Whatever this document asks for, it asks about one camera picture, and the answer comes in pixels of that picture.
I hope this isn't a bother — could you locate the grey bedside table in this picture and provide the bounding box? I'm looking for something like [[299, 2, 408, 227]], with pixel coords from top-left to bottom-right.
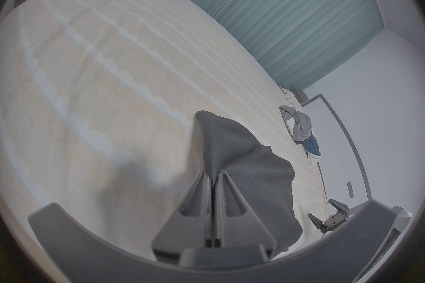
[[290, 85, 308, 102]]

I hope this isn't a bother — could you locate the pile of clothes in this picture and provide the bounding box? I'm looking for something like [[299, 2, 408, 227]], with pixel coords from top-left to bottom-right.
[[279, 105, 323, 166]]

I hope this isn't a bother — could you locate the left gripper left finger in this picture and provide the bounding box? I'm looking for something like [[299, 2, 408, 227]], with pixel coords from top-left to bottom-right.
[[152, 172, 214, 256]]

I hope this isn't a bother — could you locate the black T-shirt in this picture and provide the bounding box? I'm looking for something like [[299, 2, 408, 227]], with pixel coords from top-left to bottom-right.
[[194, 110, 303, 250]]

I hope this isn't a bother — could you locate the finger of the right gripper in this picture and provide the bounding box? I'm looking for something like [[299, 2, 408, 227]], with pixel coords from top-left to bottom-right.
[[308, 212, 325, 231], [328, 199, 350, 214]]

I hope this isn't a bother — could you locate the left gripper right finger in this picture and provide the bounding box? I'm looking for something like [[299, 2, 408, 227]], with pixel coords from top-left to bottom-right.
[[215, 172, 277, 256]]

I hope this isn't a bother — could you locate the white printed pillow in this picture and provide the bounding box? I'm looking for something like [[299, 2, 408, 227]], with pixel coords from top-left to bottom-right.
[[280, 88, 302, 107]]

